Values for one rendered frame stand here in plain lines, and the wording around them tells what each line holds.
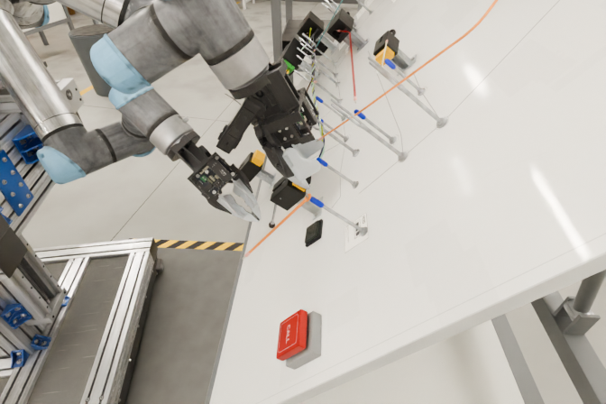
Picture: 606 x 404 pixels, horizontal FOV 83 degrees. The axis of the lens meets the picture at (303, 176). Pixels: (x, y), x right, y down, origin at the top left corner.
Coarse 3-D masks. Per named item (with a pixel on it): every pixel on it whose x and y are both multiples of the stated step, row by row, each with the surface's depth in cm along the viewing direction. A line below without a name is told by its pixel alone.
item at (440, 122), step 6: (372, 60) 43; (372, 66) 42; (378, 66) 44; (384, 72) 44; (390, 78) 43; (402, 90) 45; (408, 90) 45; (414, 96) 45; (420, 102) 46; (426, 108) 46; (432, 114) 47; (438, 120) 47; (444, 120) 47; (438, 126) 48
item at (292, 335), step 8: (296, 312) 46; (304, 312) 46; (288, 320) 47; (296, 320) 45; (304, 320) 45; (280, 328) 47; (288, 328) 46; (296, 328) 44; (304, 328) 44; (280, 336) 46; (288, 336) 45; (296, 336) 43; (304, 336) 43; (280, 344) 45; (288, 344) 44; (296, 344) 42; (304, 344) 42; (280, 352) 44; (288, 352) 43; (296, 352) 43; (280, 360) 45
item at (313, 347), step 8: (312, 312) 46; (312, 320) 45; (320, 320) 46; (312, 328) 45; (320, 328) 45; (312, 336) 44; (320, 336) 44; (312, 344) 43; (320, 344) 44; (304, 352) 43; (312, 352) 42; (320, 352) 43; (288, 360) 45; (296, 360) 44; (304, 360) 44; (312, 360) 43; (296, 368) 45
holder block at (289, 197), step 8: (280, 184) 63; (288, 184) 59; (280, 192) 60; (288, 192) 60; (296, 192) 60; (304, 192) 61; (272, 200) 62; (280, 200) 62; (288, 200) 62; (296, 200) 61; (288, 208) 63
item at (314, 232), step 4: (320, 220) 61; (312, 224) 62; (316, 224) 60; (320, 224) 60; (308, 228) 62; (312, 228) 61; (316, 228) 60; (320, 228) 59; (308, 232) 61; (312, 232) 60; (316, 232) 59; (320, 232) 59; (308, 236) 60; (312, 236) 59; (316, 236) 59; (320, 236) 58; (308, 240) 60; (312, 240) 59; (316, 240) 59; (308, 244) 60
